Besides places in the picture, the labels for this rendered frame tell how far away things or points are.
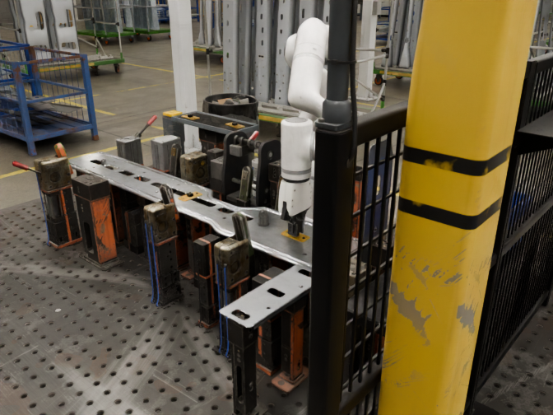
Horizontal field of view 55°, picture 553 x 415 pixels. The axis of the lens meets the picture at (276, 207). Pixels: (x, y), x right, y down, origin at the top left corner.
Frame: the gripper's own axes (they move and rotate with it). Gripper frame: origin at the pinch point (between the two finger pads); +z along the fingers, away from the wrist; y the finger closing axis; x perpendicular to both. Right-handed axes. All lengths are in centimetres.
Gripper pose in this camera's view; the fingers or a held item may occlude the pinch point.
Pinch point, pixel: (295, 226)
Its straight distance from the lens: 153.4
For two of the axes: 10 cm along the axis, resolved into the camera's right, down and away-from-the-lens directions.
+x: 7.6, 2.5, -6.0
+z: 0.1, 9.2, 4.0
